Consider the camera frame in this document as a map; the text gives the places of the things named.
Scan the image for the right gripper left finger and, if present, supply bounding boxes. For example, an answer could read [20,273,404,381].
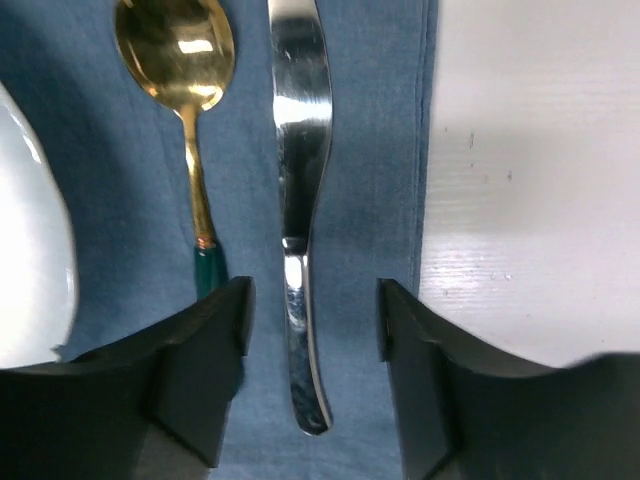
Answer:
[1,277,255,479]

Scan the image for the white bowl plate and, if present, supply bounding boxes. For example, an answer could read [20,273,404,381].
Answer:
[1,90,78,369]

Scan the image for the blue cloth napkin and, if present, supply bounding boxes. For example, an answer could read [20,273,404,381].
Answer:
[1,1,438,479]

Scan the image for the gold spoon green handle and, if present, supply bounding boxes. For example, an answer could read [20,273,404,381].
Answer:
[114,1,235,298]

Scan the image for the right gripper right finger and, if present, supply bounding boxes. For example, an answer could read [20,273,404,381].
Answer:
[377,279,639,479]

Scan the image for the silver table knife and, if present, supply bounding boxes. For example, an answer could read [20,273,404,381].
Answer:
[267,1,333,436]

